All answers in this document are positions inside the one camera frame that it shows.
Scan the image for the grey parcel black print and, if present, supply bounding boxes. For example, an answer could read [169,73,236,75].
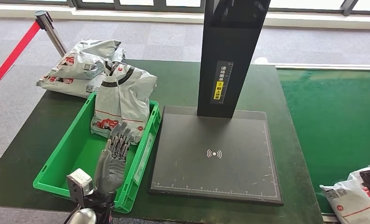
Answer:
[90,61,158,145]

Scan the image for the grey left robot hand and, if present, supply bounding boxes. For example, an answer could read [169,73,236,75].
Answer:
[95,121,133,195]

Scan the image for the white parcel red logo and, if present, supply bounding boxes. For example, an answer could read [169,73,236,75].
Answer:
[320,166,370,224]

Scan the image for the yellow black scanner label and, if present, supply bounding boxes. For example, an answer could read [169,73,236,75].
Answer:
[210,61,234,105]

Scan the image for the white conveyor side rail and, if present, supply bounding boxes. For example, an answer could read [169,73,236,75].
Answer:
[254,57,370,70]
[322,214,340,224]

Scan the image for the dark window frame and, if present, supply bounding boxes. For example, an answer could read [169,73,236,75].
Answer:
[0,0,370,16]

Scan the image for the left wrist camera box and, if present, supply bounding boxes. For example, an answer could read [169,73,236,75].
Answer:
[66,168,95,203]

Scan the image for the crumpled grey parcel bag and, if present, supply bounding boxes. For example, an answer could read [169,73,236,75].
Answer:
[49,39,126,80]

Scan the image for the black inbound scanner machine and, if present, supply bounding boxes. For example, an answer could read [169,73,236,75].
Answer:
[149,0,284,207]

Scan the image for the green plastic crate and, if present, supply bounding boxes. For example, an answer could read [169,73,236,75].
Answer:
[32,92,161,214]

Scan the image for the red barrier belt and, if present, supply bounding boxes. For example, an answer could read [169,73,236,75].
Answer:
[0,21,42,96]

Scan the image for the silver stanchion post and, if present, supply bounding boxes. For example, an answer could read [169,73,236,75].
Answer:
[35,10,68,57]

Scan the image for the flat grey parcel bag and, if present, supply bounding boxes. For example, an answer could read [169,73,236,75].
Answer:
[36,49,126,98]

